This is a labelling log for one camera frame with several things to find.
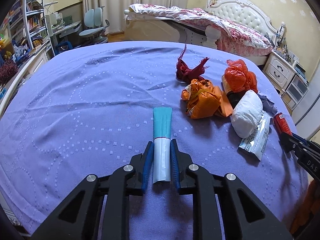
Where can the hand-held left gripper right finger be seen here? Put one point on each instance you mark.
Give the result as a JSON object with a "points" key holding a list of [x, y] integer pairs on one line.
{"points": [[174, 162]]}

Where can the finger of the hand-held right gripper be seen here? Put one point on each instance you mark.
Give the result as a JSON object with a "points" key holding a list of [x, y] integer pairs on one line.
{"points": [[308, 143], [288, 142]]}

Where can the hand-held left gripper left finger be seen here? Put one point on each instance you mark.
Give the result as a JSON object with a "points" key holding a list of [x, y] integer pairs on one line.
{"points": [[148, 160]]}

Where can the red can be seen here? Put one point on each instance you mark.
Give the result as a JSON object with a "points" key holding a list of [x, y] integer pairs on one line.
{"points": [[281, 123]]}

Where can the teal squeeze tube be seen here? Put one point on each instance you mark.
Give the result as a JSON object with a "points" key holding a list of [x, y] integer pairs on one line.
{"points": [[162, 130]]}

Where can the orange plastic bag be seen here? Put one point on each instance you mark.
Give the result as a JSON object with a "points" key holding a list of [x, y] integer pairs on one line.
{"points": [[202, 100]]}

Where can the red-orange plastic bag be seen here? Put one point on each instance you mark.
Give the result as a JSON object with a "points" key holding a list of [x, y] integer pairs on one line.
{"points": [[237, 80]]}

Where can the dark red fringed cloth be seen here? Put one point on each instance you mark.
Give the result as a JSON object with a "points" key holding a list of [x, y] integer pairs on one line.
{"points": [[186, 72]]}

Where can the silver foil packet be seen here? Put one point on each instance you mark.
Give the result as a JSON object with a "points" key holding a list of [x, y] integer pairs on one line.
{"points": [[257, 140]]}

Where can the plastic drawer unit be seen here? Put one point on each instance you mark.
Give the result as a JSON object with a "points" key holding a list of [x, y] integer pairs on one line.
{"points": [[296, 90]]}

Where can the white nightstand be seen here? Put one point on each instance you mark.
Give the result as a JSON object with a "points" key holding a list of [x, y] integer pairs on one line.
{"points": [[278, 70]]}

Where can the purple bedsheet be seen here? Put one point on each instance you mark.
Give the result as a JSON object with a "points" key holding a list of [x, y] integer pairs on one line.
{"points": [[87, 105]]}

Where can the pink floral quilt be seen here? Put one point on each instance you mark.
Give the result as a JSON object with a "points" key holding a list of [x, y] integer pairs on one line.
{"points": [[225, 30]]}

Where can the white bed with floral quilt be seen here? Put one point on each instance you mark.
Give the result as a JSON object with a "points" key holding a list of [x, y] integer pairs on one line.
{"points": [[242, 15]]}

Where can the blue plastic basket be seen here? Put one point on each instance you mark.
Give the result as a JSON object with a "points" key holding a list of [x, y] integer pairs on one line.
{"points": [[65, 47]]}

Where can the light green desk chair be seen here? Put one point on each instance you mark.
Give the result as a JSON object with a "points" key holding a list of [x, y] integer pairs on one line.
{"points": [[93, 21]]}

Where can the grey study desk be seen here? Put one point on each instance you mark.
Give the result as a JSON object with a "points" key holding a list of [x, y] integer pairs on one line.
{"points": [[67, 28]]}

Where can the cream curtains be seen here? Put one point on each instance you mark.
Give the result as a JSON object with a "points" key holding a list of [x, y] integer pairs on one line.
{"points": [[112, 2]]}

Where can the dark red fuzzy bundle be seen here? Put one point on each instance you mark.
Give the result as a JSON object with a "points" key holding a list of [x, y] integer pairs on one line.
{"points": [[8, 71]]}

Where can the white bookshelf with books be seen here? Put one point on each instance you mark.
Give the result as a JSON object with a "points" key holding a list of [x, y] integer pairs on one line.
{"points": [[32, 22]]}

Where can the white desk lamp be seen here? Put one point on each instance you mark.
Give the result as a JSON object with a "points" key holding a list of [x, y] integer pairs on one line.
{"points": [[51, 5]]}

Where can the white curved bed rail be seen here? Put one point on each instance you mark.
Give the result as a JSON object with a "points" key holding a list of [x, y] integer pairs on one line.
{"points": [[22, 70]]}

